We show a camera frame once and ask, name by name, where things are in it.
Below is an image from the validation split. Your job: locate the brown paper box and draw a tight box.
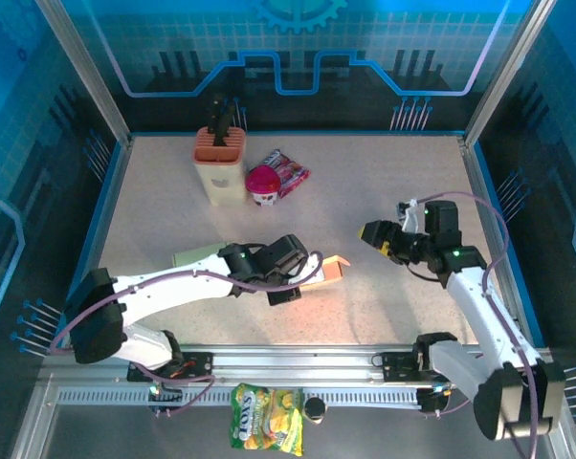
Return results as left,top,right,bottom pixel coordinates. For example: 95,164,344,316
295,254,351,295

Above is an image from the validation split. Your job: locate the black knife handle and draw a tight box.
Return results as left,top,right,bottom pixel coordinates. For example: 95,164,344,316
212,104,236,147
207,93,224,125

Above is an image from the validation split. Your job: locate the yogurt cup with pink lid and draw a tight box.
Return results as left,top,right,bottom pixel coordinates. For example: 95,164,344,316
245,164,283,208

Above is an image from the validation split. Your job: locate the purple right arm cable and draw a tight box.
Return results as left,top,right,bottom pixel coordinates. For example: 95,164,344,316
414,190,542,459

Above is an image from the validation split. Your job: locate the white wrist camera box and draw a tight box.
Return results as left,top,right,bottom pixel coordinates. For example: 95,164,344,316
295,255,325,287
395,199,421,234

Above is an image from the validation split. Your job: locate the aluminium frame post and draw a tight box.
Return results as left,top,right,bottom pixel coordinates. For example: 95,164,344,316
462,0,555,147
33,0,134,147

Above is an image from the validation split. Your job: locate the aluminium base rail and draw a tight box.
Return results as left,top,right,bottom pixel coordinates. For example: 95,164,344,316
41,342,555,383

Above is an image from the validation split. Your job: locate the green paper box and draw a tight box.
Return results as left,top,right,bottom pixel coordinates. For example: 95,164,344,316
171,242,232,268

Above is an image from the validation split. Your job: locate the slotted aluminium strip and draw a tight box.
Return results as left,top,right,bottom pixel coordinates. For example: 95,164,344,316
57,387,421,408

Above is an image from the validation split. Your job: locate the black round knob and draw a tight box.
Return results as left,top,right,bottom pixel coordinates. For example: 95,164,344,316
303,396,327,425

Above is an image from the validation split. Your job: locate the left electronics board with LED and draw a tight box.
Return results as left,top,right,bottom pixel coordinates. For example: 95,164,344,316
147,380,184,416

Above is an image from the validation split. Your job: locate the electronics board with led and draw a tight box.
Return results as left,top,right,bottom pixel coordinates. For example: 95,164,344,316
147,380,184,416
416,385,454,416

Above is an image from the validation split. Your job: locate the right electronics board with LED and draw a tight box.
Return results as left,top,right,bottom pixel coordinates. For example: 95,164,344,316
416,385,454,416

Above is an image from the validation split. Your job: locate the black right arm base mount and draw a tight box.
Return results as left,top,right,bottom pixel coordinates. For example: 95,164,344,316
380,351,435,383

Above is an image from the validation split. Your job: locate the yellow green candy bag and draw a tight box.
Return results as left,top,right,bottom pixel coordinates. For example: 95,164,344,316
229,382,306,456

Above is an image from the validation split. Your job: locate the pink snack packet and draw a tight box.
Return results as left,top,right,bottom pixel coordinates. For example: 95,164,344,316
256,148,312,200

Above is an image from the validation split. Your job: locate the aluminium side rail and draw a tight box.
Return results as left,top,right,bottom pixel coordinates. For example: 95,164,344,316
462,136,528,345
70,136,135,345

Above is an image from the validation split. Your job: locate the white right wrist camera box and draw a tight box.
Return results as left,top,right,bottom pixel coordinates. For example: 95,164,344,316
395,199,421,234

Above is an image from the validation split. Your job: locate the beige knife block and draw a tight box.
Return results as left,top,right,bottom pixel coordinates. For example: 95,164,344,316
193,126,250,208

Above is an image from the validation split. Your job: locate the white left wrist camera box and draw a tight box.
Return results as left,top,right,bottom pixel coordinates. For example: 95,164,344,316
295,255,325,287

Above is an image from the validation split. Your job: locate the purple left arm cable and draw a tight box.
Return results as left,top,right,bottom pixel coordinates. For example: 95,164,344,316
51,248,325,418

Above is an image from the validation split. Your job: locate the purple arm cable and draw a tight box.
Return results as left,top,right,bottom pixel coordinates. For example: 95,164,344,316
51,248,325,418
414,190,542,459

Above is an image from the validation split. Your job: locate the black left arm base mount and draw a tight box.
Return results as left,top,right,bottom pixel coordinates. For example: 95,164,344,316
126,351,217,383

